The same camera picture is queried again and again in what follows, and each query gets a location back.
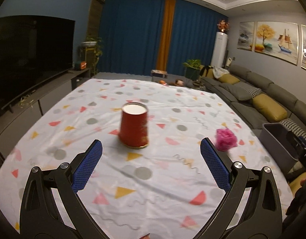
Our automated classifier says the pink plastic bag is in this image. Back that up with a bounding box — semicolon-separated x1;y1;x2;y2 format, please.
215;127;237;152

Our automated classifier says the dark grey trash bin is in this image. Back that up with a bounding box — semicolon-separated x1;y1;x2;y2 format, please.
259;123;306;176

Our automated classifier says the yellow sofa cushion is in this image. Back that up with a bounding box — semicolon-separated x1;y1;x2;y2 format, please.
252;94;287;122

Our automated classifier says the black white patterned cushion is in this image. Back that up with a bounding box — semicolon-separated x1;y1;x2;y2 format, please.
234;81;262;98

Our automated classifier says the grey sectional sofa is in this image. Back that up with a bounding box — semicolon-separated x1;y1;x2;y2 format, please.
199;65;306;139

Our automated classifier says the tv cabinet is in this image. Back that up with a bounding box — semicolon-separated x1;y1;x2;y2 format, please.
0;68;91;136

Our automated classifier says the far yellow cushion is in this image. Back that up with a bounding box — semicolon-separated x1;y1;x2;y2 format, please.
218;74;240;85

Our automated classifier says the sailboat tree painting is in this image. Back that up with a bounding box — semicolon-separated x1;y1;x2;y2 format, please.
254;21;299;65

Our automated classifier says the patterned white tablecloth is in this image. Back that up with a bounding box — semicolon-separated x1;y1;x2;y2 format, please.
0;79;293;238

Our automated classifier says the left landscape painting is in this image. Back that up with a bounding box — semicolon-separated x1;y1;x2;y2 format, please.
237;22;255;51

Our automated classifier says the white standing air conditioner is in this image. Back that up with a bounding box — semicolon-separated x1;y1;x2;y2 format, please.
210;32;228;68

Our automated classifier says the red paper cup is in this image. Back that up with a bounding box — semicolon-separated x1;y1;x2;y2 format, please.
118;102;149;149

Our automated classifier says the potted green plant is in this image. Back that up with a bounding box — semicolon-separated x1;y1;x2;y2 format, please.
183;59;202;81

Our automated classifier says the red flower decoration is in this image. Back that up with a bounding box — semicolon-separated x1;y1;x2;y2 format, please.
217;20;230;33

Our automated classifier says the black television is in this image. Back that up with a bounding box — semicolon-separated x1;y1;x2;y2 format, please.
0;15;75;111

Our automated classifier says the plant on tall stand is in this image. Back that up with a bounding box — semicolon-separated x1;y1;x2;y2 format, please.
80;37;103;76

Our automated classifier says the orange curtain strip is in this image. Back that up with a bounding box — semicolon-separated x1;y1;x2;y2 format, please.
156;0;176;71

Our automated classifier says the blue curtain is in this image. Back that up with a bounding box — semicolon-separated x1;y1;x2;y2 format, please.
97;0;228;75

